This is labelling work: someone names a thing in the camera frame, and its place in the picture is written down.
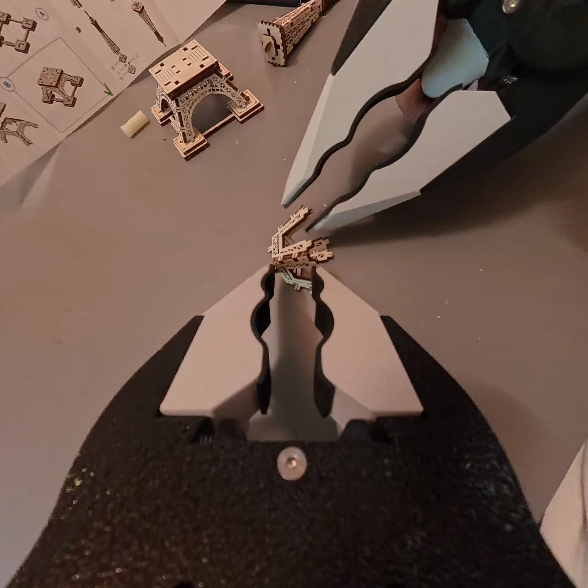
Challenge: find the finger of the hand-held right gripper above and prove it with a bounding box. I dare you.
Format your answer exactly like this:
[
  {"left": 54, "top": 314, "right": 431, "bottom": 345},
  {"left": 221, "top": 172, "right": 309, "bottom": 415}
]
[
  {"left": 307, "top": 91, "right": 513, "bottom": 232},
  {"left": 281, "top": 0, "right": 490, "bottom": 205}
]

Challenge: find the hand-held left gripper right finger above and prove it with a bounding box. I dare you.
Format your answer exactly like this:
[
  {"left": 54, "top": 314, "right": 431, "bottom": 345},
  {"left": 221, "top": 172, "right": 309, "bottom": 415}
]
[{"left": 311, "top": 266, "right": 423, "bottom": 430}]

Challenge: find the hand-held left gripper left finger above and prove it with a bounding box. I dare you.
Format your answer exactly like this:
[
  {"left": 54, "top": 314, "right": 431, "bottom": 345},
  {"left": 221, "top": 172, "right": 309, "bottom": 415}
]
[{"left": 160, "top": 265, "right": 276, "bottom": 430}]

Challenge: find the small wooden lattice assembly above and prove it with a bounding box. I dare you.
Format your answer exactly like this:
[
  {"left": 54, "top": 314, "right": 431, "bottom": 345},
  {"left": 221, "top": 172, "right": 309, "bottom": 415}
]
[{"left": 268, "top": 206, "right": 334, "bottom": 293}]

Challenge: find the grey desk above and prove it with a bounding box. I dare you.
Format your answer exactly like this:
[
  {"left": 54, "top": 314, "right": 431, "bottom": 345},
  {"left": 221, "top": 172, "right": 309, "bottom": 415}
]
[{"left": 0, "top": 0, "right": 588, "bottom": 533}]

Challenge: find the flat wooden puzzle strip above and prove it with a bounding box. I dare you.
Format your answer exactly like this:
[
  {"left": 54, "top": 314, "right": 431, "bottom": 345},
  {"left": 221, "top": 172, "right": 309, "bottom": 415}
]
[{"left": 256, "top": 0, "right": 343, "bottom": 68}]

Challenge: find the wooden tower base model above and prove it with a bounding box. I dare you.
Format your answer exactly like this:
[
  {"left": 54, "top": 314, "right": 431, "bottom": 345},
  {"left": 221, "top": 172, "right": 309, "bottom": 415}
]
[{"left": 148, "top": 39, "right": 265, "bottom": 161}]

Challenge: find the cream wax cylinder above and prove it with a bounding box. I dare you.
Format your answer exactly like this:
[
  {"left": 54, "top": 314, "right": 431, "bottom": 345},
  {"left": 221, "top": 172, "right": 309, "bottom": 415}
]
[{"left": 120, "top": 110, "right": 150, "bottom": 138}]

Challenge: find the diagram instruction sheet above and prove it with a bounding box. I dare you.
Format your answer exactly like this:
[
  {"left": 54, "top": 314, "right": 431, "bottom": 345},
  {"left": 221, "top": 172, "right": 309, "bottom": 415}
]
[{"left": 0, "top": 0, "right": 226, "bottom": 187}]

